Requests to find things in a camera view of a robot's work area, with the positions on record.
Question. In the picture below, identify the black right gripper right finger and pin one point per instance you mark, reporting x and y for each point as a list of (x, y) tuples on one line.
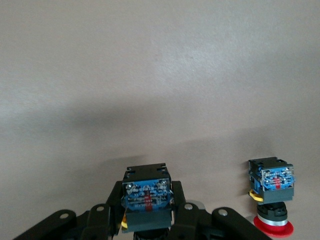
[(195, 225)]

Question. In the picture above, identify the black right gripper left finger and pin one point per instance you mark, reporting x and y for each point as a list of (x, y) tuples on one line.
[(97, 222)]

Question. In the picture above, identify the industrial push button switch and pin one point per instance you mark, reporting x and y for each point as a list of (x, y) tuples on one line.
[(147, 192)]

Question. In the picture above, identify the red-capped push button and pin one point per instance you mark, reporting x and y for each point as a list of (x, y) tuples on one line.
[(275, 180)]

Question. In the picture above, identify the brown table cover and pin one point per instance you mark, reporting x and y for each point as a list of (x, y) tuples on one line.
[(160, 75)]

